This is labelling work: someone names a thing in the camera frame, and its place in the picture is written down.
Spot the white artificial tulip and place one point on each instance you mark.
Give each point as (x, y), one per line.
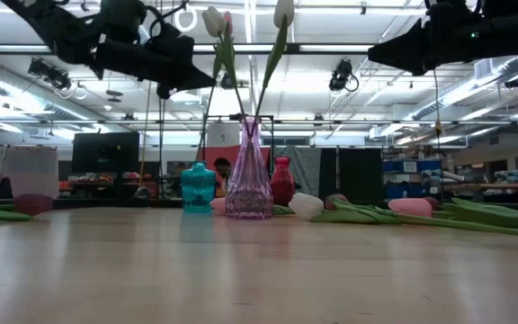
(213, 21)
(305, 205)
(283, 11)

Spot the dark red artificial tulip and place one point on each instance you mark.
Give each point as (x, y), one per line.
(432, 203)
(32, 204)
(336, 200)

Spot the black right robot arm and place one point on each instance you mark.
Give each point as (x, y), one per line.
(515, 31)

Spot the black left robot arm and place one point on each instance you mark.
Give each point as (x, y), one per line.
(61, 31)

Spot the teal glass vase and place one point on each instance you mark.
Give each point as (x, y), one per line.
(198, 189)

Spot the pink ribbed glass vase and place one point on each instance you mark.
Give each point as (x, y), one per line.
(248, 184)

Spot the red glass vase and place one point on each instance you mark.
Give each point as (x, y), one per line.
(283, 184)

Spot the red partition panel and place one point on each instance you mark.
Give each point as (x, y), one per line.
(209, 153)

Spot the black monitor screen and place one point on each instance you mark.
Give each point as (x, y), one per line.
(105, 153)

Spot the person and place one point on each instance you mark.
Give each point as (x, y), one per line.
(222, 166)

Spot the blue storage shelf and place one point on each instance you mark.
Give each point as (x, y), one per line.
(409, 166)

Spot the black partition panel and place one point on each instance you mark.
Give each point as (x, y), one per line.
(358, 175)

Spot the grey curtain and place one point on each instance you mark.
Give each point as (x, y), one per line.
(306, 166)

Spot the white board panel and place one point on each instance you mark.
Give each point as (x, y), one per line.
(25, 171)

